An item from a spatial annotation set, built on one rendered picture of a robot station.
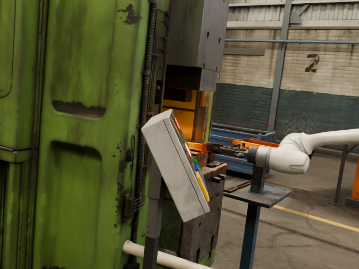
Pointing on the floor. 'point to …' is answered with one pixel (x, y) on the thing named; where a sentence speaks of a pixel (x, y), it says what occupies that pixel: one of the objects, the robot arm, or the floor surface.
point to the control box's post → (153, 230)
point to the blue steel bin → (220, 132)
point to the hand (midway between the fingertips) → (213, 148)
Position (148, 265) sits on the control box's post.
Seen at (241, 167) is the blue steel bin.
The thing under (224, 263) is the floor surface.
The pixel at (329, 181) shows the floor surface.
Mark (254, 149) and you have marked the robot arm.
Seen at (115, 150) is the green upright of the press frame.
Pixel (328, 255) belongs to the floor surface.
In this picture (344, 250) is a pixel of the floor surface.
